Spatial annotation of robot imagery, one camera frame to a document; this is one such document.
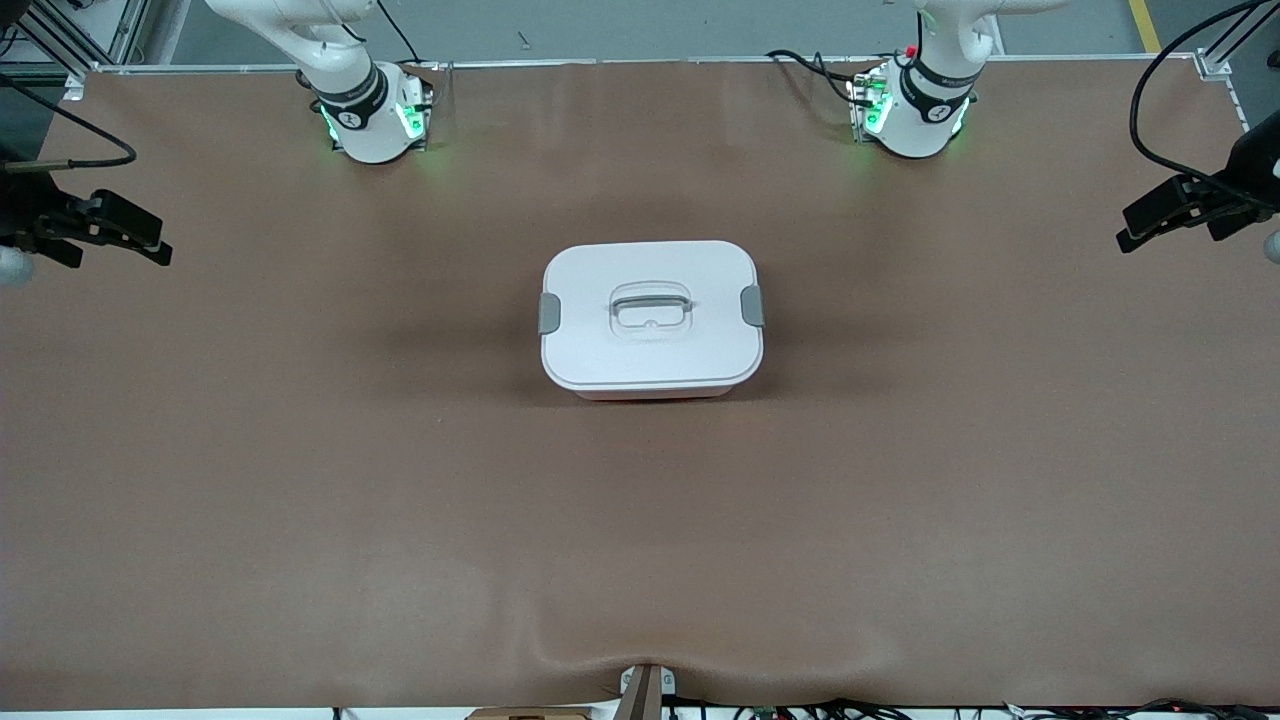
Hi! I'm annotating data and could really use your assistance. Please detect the pink plastic box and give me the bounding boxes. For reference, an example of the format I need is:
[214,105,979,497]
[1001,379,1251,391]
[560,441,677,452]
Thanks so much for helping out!
[572,380,736,402]

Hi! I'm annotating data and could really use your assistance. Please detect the black left base cable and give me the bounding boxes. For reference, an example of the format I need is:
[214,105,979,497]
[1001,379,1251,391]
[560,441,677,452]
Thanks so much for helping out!
[765,48,863,106]

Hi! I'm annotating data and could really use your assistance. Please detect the black base cable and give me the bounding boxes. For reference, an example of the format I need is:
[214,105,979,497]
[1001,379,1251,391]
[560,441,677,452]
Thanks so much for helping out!
[765,48,863,106]
[375,0,426,66]

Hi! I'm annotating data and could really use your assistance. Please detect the white box lid grey clips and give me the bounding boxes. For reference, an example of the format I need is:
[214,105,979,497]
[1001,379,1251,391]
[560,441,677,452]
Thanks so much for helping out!
[538,240,766,393]

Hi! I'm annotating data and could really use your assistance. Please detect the aluminium frame structure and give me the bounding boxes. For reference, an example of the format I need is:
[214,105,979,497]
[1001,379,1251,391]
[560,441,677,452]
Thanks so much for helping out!
[0,0,191,76]

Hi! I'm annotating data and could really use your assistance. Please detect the aluminium profile beam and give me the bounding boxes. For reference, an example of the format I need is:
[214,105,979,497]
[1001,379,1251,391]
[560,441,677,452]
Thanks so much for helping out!
[1200,0,1280,61]

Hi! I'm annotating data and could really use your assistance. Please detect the yellow floor tape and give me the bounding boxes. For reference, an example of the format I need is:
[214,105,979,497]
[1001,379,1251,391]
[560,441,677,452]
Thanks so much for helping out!
[1128,0,1166,53]

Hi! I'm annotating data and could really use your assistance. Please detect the brown table mat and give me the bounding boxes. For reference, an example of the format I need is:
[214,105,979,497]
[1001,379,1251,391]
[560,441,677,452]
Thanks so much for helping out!
[0,58,1280,713]

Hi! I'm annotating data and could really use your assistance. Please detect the metal clamp bracket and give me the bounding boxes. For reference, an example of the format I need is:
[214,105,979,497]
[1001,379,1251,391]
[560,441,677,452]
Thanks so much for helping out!
[618,663,677,720]

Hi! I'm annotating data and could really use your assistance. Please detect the black right base cable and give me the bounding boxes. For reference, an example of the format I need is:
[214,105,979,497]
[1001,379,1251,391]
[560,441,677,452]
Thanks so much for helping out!
[375,0,426,66]

